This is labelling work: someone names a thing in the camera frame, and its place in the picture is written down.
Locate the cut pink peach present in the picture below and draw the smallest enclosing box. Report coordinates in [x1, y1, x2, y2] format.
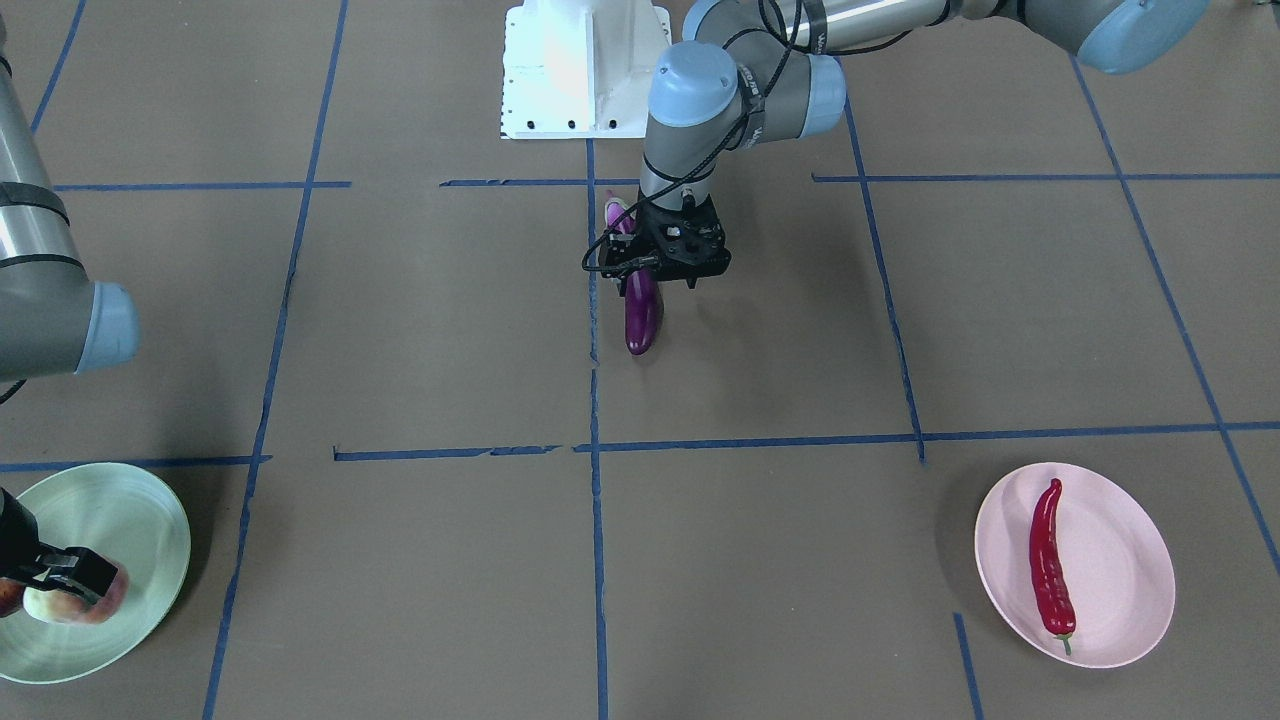
[22, 560, 131, 626]

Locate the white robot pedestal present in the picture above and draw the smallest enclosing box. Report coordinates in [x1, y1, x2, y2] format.
[500, 1, 672, 140]

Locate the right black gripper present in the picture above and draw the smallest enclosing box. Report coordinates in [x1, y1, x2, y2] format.
[1, 489, 116, 605]

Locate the green plate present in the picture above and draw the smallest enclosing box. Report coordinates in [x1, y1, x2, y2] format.
[1, 462, 192, 685]

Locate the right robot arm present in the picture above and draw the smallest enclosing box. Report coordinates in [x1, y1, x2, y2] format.
[1, 61, 141, 607]

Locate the red yellow pomegranate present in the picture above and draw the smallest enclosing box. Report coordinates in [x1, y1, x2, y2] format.
[0, 578, 26, 619]

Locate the purple eggplant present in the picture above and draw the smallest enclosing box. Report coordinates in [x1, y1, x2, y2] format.
[605, 192, 664, 356]

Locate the red chili pepper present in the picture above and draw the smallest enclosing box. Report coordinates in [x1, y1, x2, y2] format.
[1028, 477, 1076, 657]

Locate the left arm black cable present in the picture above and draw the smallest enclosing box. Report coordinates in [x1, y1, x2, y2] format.
[582, 0, 961, 275]

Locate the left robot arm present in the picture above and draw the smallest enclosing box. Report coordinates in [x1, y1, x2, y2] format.
[637, 1, 1208, 211]

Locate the pink plate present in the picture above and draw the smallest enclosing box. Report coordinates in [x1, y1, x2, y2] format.
[974, 462, 1176, 669]

